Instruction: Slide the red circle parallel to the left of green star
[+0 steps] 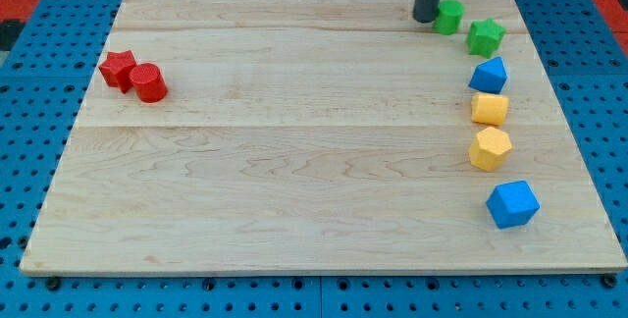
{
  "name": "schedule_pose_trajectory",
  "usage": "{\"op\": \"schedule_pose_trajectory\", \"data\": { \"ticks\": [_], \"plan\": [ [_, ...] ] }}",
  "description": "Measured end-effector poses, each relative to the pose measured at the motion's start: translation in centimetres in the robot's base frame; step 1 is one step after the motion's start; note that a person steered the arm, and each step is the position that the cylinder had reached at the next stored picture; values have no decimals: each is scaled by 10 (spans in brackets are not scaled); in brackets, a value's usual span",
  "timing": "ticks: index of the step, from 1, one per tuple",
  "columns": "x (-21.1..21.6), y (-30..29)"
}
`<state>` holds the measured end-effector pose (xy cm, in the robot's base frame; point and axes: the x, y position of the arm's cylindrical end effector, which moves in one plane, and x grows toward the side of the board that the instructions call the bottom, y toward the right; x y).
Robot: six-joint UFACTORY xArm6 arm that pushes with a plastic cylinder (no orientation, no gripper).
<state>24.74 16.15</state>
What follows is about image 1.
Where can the green cylinder block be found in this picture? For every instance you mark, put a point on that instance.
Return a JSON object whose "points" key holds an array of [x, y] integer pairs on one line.
{"points": [[449, 16]]}

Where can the blue cube block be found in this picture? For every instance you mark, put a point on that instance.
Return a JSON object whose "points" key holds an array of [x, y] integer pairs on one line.
{"points": [[512, 204]]}

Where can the yellow rounded block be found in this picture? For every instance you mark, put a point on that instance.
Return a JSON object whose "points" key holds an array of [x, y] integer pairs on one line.
{"points": [[490, 109]]}

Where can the blue pentagon block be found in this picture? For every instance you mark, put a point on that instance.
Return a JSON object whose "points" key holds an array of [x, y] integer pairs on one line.
{"points": [[489, 77]]}

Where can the green star block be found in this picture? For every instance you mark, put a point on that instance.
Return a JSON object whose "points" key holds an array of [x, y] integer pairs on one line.
{"points": [[484, 37]]}

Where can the red star block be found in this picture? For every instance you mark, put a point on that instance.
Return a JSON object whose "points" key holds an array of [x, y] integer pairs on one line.
{"points": [[116, 68]]}

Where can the wooden board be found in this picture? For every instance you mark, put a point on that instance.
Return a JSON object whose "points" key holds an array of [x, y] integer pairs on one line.
{"points": [[313, 138]]}

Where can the yellow hexagon block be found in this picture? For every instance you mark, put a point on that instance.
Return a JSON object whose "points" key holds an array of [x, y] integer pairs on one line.
{"points": [[489, 149]]}

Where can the red cylinder block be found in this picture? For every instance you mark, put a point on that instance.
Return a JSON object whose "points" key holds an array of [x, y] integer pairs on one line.
{"points": [[148, 82]]}

